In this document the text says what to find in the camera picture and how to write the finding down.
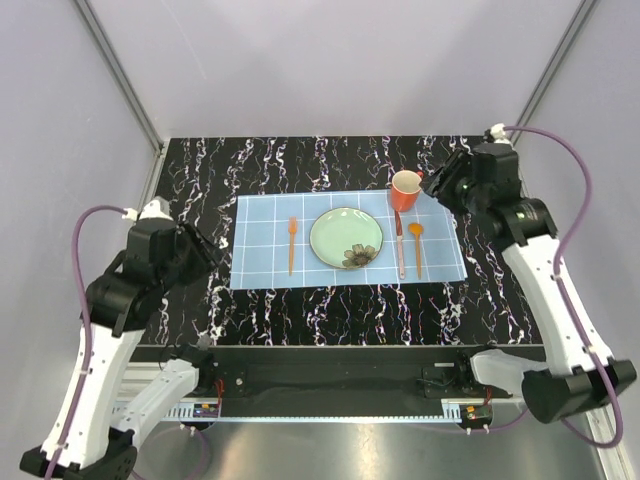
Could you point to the right control board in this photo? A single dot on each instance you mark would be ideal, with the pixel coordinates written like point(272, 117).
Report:
point(478, 413)

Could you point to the control board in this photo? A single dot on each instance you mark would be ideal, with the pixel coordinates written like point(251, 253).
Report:
point(206, 410)
point(478, 413)

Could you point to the front aluminium rail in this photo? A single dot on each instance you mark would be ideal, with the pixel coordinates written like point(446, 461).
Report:
point(150, 380)

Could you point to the right aluminium frame post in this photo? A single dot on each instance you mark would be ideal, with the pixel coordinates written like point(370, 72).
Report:
point(575, 27)

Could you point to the left aluminium frame post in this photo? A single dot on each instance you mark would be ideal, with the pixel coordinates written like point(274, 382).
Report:
point(99, 36)

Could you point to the left control board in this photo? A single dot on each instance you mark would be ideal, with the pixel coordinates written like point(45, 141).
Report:
point(206, 410)

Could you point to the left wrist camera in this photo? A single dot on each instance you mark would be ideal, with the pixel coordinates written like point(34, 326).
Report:
point(150, 241)

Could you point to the pink handled knife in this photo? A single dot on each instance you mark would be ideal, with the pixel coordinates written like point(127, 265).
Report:
point(399, 244)

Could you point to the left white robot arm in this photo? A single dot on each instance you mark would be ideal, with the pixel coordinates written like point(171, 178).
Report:
point(89, 440)

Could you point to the blue checked placemat cloth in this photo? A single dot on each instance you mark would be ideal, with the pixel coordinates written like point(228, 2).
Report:
point(261, 241)

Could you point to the orange mug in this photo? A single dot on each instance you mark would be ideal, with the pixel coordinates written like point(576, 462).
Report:
point(405, 190)

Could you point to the aluminium frame post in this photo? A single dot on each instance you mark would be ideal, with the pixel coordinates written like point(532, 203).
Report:
point(99, 36)
point(575, 27)

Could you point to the green floral plate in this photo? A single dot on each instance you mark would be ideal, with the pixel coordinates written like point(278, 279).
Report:
point(346, 238)

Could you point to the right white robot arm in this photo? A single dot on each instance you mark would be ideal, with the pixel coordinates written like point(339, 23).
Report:
point(578, 365)

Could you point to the orange plastic spoon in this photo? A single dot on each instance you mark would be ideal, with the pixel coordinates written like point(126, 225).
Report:
point(416, 229)

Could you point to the orange plastic fork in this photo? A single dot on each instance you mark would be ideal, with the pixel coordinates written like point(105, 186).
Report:
point(292, 230)

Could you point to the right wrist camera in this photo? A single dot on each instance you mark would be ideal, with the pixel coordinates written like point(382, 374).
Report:
point(495, 162)

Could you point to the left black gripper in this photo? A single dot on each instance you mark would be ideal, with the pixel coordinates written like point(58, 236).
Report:
point(205, 253)

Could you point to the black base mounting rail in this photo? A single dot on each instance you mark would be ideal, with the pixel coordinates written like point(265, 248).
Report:
point(335, 383)

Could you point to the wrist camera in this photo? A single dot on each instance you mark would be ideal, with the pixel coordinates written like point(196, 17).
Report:
point(150, 241)
point(495, 162)

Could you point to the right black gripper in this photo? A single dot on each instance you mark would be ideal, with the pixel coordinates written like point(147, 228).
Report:
point(440, 182)

